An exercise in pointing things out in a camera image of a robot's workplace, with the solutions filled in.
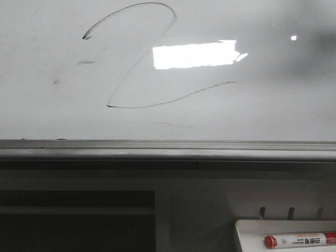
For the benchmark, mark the white whiteboard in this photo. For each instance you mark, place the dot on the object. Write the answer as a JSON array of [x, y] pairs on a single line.
[[168, 70]]

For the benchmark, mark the white plastic tray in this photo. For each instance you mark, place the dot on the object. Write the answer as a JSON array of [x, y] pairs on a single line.
[[250, 233]]

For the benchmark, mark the grey metal table frame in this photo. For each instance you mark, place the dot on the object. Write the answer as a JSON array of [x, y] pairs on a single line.
[[68, 195]]

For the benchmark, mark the red capped marker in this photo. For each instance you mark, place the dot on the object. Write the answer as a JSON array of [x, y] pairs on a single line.
[[298, 240]]

